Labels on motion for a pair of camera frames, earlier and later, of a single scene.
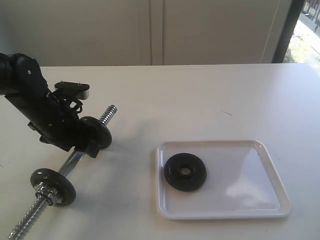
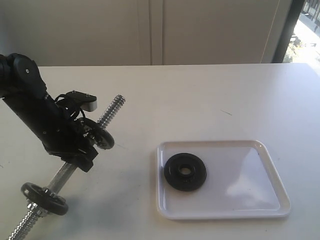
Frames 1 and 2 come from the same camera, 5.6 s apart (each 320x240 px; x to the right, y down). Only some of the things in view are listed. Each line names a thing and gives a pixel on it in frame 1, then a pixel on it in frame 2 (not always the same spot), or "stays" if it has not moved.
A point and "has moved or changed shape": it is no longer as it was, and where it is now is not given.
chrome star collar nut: x=51 y=195 to x=40 y=211
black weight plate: x=185 y=172 stays
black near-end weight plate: x=54 y=180 to x=45 y=199
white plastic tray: x=242 y=181 stays
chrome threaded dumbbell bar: x=38 y=204 has moved or changed shape
